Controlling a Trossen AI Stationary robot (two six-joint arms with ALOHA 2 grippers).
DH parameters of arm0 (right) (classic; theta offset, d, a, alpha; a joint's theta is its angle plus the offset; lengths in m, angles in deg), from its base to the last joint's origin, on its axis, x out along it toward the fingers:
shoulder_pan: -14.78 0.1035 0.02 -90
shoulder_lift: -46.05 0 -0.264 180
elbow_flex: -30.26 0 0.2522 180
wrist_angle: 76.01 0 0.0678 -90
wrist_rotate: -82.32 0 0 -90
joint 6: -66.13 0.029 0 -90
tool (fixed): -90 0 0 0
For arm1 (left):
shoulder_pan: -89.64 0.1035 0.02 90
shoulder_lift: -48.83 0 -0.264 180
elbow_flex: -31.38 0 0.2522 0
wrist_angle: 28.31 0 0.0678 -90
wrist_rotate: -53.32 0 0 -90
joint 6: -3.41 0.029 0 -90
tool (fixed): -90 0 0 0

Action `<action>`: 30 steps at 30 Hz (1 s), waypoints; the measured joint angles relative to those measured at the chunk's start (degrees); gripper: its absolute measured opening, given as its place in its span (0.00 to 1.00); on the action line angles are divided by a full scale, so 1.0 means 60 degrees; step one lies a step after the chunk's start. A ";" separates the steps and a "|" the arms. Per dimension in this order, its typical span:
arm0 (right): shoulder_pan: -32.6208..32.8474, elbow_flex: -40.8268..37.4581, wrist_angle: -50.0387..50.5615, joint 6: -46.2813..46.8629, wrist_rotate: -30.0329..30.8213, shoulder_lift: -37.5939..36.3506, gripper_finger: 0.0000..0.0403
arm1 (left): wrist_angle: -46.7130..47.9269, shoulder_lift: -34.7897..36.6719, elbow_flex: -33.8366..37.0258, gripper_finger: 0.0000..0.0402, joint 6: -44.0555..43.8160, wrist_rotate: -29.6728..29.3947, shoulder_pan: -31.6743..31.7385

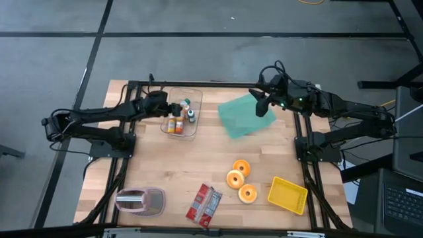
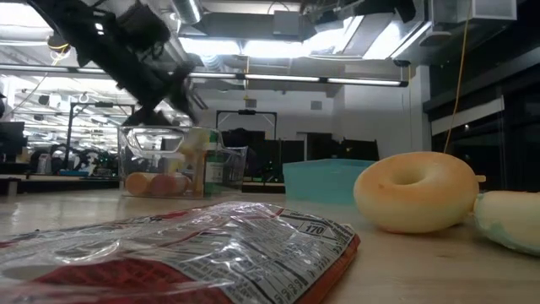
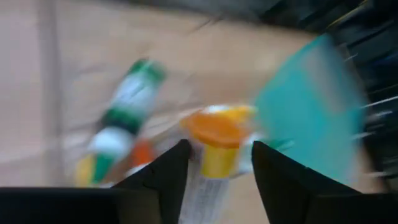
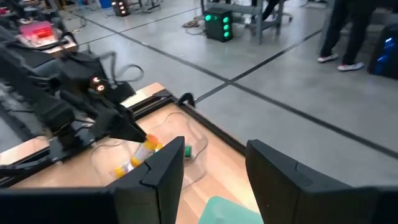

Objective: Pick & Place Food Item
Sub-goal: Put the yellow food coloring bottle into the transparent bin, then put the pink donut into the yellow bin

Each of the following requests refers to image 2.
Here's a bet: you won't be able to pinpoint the white ceiling vent unit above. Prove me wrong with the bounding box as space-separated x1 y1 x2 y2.
429 0 519 24

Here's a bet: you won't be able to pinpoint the long ceiling light bar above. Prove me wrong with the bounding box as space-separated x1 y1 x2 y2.
0 63 409 89

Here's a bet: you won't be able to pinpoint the black background monitors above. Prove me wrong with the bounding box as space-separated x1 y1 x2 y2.
341 138 381 163

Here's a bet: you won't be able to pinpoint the red snack package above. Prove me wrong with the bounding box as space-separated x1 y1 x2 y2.
0 200 363 304

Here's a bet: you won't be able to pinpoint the yellow hanging cable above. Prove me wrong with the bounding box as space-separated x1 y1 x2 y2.
442 0 473 155

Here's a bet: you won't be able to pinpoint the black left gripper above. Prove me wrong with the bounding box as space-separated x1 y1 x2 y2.
79 7 200 128

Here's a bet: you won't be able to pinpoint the black ceiling dome camera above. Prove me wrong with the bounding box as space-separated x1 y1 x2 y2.
46 35 72 56

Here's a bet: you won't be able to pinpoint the orange-red paint bottle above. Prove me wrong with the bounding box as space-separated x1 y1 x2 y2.
148 172 192 198

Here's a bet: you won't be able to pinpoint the background workbench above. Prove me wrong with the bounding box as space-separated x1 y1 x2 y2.
0 142 122 196

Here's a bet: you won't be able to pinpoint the teal plastic tray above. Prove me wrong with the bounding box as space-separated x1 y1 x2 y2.
281 158 377 207

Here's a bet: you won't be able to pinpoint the clear plastic container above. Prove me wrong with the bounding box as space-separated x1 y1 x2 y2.
118 124 250 200

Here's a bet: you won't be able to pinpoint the black overhead gantry frame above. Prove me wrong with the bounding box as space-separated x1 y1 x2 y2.
215 109 279 143
64 100 138 171

